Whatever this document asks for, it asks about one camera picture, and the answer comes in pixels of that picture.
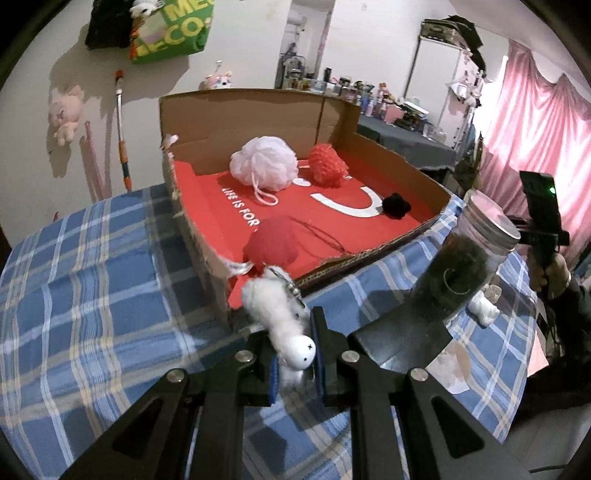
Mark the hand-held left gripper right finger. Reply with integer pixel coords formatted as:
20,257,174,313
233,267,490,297
307,307,536,480

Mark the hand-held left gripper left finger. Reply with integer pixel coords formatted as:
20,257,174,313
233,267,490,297
58,335,280,480

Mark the white fluffy star keychain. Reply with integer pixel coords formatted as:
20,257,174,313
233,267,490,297
240,268,319,384

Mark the red fabric pouch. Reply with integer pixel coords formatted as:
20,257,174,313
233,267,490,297
243,217,352,268

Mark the white soft wrap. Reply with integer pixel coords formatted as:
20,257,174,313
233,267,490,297
470,293,500,326

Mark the translucent mesh packet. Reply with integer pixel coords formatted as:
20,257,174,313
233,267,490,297
429,344,472,393

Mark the black fuzzy scrunchie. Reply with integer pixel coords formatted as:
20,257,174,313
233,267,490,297
381,194,411,220

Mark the red foam net sleeve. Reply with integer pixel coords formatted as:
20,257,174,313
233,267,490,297
308,144,349,188

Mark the white mesh bath loofah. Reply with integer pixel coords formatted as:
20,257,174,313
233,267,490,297
229,136,300,206

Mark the cardboard box red inside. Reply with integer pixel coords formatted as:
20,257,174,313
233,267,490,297
158,89,454,324

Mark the person's right hand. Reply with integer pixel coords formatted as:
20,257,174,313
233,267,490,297
529,253,573,301

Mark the pink curtain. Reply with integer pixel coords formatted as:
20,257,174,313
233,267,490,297
475,39,591,273

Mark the large glass jar metal lid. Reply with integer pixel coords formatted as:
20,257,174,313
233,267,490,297
409,191,522,324

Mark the table with dark cloth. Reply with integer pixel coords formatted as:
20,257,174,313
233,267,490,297
358,113,458,169

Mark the white cabinet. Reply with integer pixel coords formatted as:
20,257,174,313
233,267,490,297
411,39,478,153

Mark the dark bag on cabinet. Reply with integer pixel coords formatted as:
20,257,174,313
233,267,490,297
422,14,485,61

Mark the cluttered side table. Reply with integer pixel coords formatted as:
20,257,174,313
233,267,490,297
277,51,446,139

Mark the blue plaid blanket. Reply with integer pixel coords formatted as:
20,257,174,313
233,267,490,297
0,182,550,480

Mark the pink round plush toy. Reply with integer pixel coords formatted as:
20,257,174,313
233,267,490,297
198,71,234,90

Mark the green tote bag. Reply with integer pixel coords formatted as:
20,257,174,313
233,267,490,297
129,0,216,65

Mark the small white plush charm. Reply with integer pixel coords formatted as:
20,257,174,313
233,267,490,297
129,0,164,18

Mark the black hanging bag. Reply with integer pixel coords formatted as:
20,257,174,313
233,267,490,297
84,0,137,49

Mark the tall wall mirror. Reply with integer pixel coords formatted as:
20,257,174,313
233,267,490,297
276,0,335,89

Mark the long stick orange handle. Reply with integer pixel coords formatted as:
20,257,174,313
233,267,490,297
115,69,134,192

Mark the pink plush toy on wall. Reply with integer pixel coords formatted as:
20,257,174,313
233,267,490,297
48,84,85,147

